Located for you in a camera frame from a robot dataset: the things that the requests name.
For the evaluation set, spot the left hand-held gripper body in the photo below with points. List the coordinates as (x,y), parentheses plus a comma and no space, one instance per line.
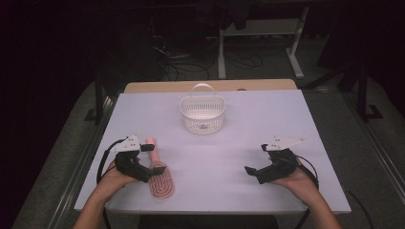
(129,163)

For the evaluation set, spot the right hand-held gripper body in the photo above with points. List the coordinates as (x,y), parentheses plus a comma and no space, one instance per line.
(278,165)

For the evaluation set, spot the pink hairbrush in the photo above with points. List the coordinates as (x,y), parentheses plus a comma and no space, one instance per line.
(160,183)

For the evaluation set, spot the white plastic basket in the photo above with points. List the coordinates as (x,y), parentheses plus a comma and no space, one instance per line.
(202,114)

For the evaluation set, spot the person's left hand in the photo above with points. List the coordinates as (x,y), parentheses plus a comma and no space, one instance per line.
(116,178)

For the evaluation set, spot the person's right hand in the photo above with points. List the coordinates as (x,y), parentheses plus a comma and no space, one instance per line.
(294,184)

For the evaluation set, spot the black metal stand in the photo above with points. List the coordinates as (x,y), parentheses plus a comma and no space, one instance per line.
(98,95)
(363,95)

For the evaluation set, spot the dark hanging cloth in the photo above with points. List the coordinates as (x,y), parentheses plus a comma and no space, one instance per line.
(235,14)

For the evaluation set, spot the white metal desk frame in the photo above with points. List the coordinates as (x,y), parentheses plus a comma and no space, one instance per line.
(264,27)

